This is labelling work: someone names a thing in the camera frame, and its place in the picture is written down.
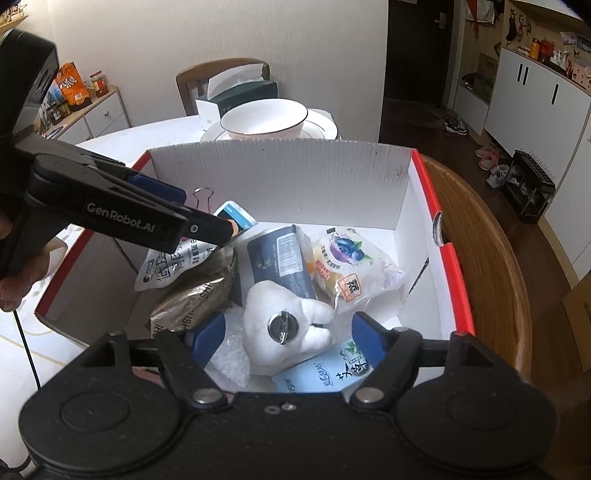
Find wooden dining chair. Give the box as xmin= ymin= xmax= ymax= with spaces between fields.
xmin=175 ymin=58 xmax=270 ymax=116

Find orange snack bag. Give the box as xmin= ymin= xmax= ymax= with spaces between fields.
xmin=55 ymin=62 xmax=91 ymax=111

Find silver chicken snack pouch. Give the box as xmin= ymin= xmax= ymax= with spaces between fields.
xmin=134 ymin=239 xmax=216 ymax=292

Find black shoe rack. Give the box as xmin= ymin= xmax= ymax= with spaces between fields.
xmin=502 ymin=150 xmax=556 ymax=224

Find small blue white box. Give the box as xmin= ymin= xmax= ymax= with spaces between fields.
xmin=214 ymin=200 xmax=257 ymax=236

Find binder clip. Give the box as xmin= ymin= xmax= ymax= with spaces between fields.
xmin=192 ymin=187 xmax=214 ymax=214

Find dark blue snack pouch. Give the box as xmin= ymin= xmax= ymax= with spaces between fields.
xmin=229 ymin=225 xmax=318 ymax=306

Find white plate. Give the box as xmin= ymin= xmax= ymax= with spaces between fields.
xmin=201 ymin=109 xmax=341 ymax=142

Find white sideboard cabinet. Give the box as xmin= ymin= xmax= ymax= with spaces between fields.
xmin=43 ymin=84 xmax=131 ymax=145

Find white plush toy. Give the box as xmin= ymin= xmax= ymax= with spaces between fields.
xmin=243 ymin=280 xmax=335 ymax=376

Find person's hand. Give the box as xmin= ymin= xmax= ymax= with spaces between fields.
xmin=1 ymin=238 xmax=67 ymax=312

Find brown foil snack packet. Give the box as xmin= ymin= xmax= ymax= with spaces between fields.
xmin=149 ymin=246 xmax=236 ymax=337

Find green white tissue box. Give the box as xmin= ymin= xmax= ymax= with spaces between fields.
xmin=195 ymin=62 xmax=279 ymax=130

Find blueberry cake packet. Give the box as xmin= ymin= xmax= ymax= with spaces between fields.
xmin=311 ymin=227 xmax=405 ymax=314

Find white wall cabinet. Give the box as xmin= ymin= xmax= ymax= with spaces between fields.
xmin=485 ymin=37 xmax=590 ymax=282

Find white red cardboard box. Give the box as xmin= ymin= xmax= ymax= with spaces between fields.
xmin=35 ymin=140 xmax=474 ymax=346

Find red lidded jar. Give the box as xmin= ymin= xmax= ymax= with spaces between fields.
xmin=90 ymin=70 xmax=108 ymax=98

